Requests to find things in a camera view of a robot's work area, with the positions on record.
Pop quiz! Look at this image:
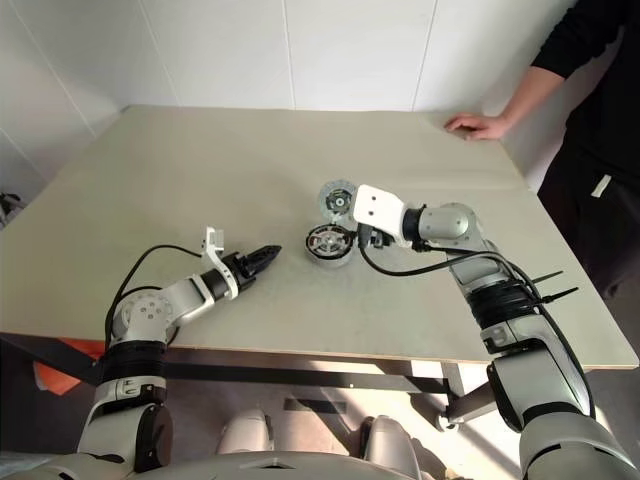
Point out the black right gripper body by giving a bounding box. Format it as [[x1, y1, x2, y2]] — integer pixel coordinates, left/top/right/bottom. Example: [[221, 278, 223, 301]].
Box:
[[365, 225, 397, 250]]

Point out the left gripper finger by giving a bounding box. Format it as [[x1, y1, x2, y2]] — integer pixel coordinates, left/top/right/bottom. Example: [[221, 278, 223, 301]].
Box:
[[248, 244, 283, 264], [249, 254, 279, 278]]

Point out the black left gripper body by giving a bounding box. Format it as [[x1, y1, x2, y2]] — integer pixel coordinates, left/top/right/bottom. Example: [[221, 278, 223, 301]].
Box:
[[222, 252, 258, 293]]

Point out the black round disc part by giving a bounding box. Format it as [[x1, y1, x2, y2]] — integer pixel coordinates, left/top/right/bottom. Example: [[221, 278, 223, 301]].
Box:
[[308, 226, 352, 257]]

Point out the grey motor end cover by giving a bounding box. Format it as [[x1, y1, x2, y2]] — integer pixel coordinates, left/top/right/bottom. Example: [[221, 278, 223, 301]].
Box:
[[317, 179, 359, 222]]

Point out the grey motor stator housing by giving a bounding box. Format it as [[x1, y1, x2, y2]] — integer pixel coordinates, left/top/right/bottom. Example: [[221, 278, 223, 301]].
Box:
[[303, 223, 358, 269]]

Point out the person's right hand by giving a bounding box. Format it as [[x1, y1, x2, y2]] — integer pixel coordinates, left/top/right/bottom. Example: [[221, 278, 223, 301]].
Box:
[[444, 113, 512, 142]]

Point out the rounded silver robot left leg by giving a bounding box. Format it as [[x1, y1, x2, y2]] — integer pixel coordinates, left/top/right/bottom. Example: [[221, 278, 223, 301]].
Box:
[[217, 408, 275, 454]]

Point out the rounded silver robot leg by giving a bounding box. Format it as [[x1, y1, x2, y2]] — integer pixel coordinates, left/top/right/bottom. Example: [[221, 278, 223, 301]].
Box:
[[359, 414, 422, 464], [217, 408, 275, 454]]

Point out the rounded silver robot right leg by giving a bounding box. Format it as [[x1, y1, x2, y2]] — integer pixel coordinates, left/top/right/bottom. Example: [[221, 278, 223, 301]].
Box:
[[359, 414, 422, 464]]

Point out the silver robot torso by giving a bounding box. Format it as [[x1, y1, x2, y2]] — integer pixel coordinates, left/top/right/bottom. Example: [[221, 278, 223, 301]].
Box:
[[149, 448, 524, 480]]

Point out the orange plastic sheet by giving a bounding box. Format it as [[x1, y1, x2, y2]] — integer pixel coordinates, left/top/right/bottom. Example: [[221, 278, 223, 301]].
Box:
[[32, 338, 101, 397]]

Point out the person in black clothes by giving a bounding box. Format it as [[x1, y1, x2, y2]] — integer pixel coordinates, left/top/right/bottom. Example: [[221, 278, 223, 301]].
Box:
[[529, 0, 640, 302]]

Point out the small dark device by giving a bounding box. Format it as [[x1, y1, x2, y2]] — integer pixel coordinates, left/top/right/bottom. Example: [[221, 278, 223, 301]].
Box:
[[0, 192, 24, 227]]

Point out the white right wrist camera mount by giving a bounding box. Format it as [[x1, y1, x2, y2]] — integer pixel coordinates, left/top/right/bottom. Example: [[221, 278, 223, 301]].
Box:
[[352, 183, 407, 242]]

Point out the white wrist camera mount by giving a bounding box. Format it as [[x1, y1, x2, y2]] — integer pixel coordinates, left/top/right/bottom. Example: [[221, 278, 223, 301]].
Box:
[[352, 183, 407, 242], [199, 226, 241, 301]]

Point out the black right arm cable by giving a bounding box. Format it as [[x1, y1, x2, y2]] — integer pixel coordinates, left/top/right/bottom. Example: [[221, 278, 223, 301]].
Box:
[[356, 223, 599, 422]]

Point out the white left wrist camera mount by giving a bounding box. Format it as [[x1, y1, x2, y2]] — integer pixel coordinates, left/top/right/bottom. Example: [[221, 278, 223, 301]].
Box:
[[199, 226, 241, 301]]

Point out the black metal table frame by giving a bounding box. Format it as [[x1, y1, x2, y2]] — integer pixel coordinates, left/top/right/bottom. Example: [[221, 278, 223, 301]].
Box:
[[0, 333, 497, 426]]

